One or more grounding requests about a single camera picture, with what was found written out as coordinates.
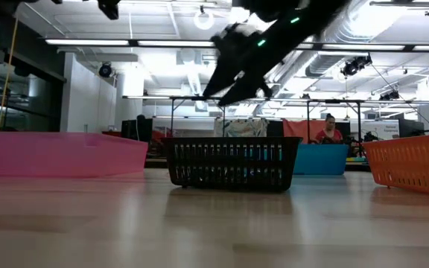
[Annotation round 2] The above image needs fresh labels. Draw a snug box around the pale patterned cloth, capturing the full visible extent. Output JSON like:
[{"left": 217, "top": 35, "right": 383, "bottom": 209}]
[{"left": 214, "top": 118, "right": 270, "bottom": 138}]

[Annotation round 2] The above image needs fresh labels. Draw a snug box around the black monitor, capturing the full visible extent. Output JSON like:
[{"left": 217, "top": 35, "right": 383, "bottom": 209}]
[{"left": 121, "top": 118, "right": 154, "bottom": 143}]

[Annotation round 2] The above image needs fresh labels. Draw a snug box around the white sign board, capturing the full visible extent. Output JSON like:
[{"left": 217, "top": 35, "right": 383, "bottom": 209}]
[{"left": 363, "top": 119, "right": 400, "bottom": 141}]

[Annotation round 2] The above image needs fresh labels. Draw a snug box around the black slotted plastic basket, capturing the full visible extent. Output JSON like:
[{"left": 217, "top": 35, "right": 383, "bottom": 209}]
[{"left": 162, "top": 136, "right": 304, "bottom": 194}]

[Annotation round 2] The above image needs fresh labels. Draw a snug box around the neighbouring black metal frame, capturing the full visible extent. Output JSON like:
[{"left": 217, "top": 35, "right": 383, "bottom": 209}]
[
  {"left": 169, "top": 95, "right": 227, "bottom": 138},
  {"left": 305, "top": 98, "right": 363, "bottom": 156}
]

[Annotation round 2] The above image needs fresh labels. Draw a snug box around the black ceiling spotlight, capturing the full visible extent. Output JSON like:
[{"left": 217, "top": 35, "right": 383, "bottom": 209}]
[
  {"left": 378, "top": 89, "right": 401, "bottom": 102},
  {"left": 340, "top": 54, "right": 373, "bottom": 77},
  {"left": 98, "top": 63, "right": 113, "bottom": 79}
]

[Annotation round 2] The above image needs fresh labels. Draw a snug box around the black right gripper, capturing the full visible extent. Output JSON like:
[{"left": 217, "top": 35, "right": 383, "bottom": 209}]
[{"left": 202, "top": 21, "right": 286, "bottom": 107}]

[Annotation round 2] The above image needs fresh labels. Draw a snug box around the blue plastic bin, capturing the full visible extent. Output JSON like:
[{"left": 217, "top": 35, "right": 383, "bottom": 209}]
[{"left": 293, "top": 143, "right": 350, "bottom": 176}]

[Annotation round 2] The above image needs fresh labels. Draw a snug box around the orange slotted plastic basket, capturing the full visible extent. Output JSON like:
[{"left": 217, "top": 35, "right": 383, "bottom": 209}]
[{"left": 361, "top": 131, "right": 429, "bottom": 198}]

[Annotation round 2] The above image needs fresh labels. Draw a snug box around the orange cloth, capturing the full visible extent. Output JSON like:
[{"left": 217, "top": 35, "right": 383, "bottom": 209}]
[{"left": 282, "top": 118, "right": 328, "bottom": 144}]

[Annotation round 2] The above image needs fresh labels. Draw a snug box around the pink plastic bin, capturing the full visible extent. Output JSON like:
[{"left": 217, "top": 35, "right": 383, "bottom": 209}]
[{"left": 0, "top": 131, "right": 149, "bottom": 178}]

